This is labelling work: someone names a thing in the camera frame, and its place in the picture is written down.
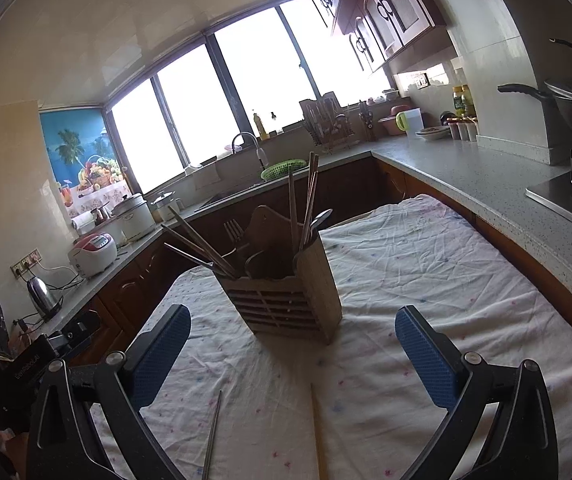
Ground chrome kitchen faucet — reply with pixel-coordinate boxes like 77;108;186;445
231;131;269;169

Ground electric steel kettle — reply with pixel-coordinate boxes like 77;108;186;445
27;276;62;322

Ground red white rice cooker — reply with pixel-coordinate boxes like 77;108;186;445
68;232;117;278

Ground floral white tablecloth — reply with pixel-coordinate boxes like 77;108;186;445
142;195;572;479

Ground wooden chopstick on cloth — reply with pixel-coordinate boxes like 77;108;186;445
161;224;228;278
306;157;320;240
310;385;328;480

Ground large white cooker pot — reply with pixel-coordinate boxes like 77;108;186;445
112;193;156;243

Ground fruit poster window blind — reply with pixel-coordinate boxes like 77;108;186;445
39;107;131;219

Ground small white cooker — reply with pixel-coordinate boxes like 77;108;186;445
148;191;184;223

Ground metal fork in holder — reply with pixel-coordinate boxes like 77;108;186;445
223;219;248;254

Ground wooden utensil holder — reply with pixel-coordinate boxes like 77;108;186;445
219;205;342;344

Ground green dish mat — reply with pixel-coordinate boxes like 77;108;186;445
260;159;308;182

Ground green lid white pitcher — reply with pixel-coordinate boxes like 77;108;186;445
396;108;424;136

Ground yellow green bottle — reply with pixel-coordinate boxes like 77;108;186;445
453;84;477;118

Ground pink plastic basin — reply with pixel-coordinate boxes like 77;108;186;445
378;104;411;136

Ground yellow dish soap bottle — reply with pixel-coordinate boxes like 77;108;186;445
252;112;270;140

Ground dish drying rack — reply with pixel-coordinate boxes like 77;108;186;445
299;91;360;153

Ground upper wooden cabinets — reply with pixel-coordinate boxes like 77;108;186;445
311;0;455;74

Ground wall power socket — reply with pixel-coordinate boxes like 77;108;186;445
10;248;42;278

